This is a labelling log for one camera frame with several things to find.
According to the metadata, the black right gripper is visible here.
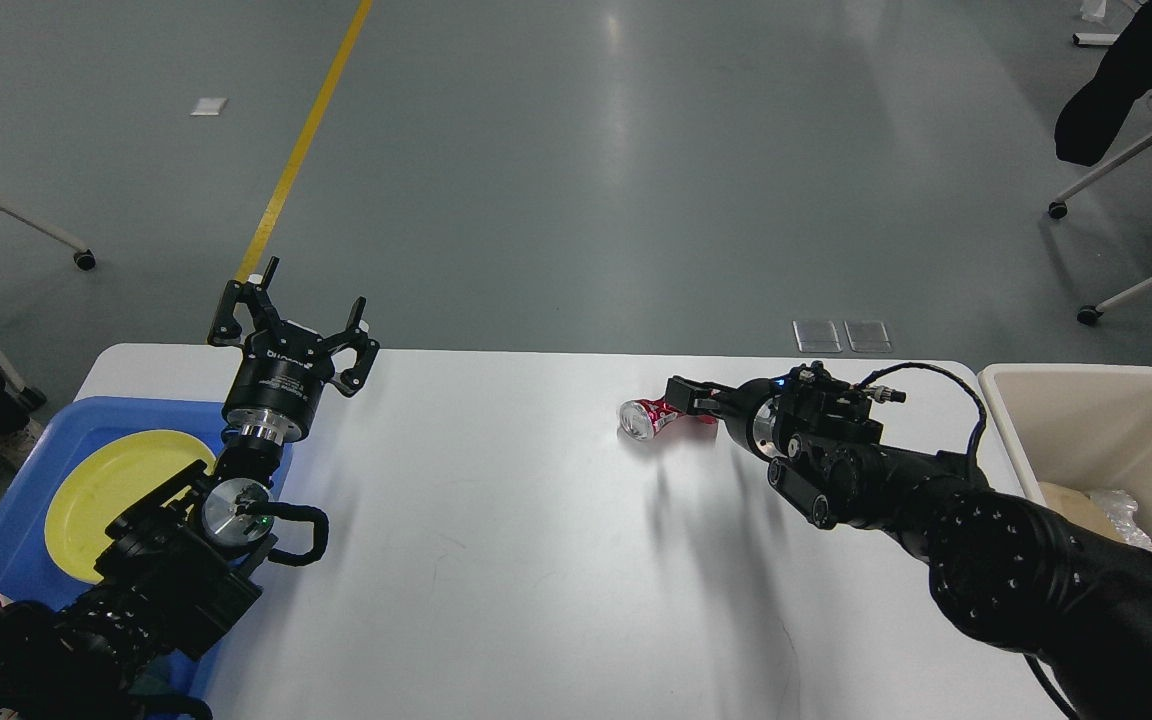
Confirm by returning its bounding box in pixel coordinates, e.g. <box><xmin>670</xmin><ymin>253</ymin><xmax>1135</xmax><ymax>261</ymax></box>
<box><xmin>666</xmin><ymin>376</ymin><xmax>786</xmax><ymax>462</ymax></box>

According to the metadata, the metal floor plate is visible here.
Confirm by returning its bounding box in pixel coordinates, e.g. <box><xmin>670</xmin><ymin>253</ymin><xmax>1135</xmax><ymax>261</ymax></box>
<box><xmin>791</xmin><ymin>320</ymin><xmax>893</xmax><ymax>355</ymax></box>

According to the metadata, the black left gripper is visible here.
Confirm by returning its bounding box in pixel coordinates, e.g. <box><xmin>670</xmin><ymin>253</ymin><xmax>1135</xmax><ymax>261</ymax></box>
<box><xmin>207</xmin><ymin>256</ymin><xmax>380</xmax><ymax>445</ymax></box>

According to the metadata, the red foil wrapper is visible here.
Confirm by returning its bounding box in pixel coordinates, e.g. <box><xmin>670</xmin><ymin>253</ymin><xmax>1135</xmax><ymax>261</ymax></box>
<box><xmin>617</xmin><ymin>397</ymin><xmax>719</xmax><ymax>442</ymax></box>

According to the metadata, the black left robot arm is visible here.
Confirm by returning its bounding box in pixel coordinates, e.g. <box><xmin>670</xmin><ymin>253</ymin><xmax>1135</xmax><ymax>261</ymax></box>
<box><xmin>0</xmin><ymin>258</ymin><xmax>380</xmax><ymax>719</ymax></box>

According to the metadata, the beige plastic bin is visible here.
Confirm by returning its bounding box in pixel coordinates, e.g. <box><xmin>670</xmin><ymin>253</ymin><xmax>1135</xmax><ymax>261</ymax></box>
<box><xmin>979</xmin><ymin>364</ymin><xmax>1152</xmax><ymax>539</ymax></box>

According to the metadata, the yellow plastic plate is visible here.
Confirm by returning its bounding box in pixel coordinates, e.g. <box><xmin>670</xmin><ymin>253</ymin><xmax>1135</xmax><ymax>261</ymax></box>
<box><xmin>44</xmin><ymin>429</ymin><xmax>217</xmax><ymax>585</ymax></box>

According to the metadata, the brown paper bag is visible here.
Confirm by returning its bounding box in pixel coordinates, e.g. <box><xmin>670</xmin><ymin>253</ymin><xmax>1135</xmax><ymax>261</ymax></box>
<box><xmin>1038</xmin><ymin>482</ymin><xmax>1126</xmax><ymax>543</ymax></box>

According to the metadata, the aluminium foil sheet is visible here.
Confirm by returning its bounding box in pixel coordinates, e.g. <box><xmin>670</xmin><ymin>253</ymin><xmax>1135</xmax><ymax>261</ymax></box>
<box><xmin>1087</xmin><ymin>488</ymin><xmax>1152</xmax><ymax>552</ymax></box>

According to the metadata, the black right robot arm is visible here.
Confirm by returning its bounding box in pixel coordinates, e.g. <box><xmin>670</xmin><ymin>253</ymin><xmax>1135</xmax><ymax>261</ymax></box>
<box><xmin>664</xmin><ymin>361</ymin><xmax>1152</xmax><ymax>719</ymax></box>

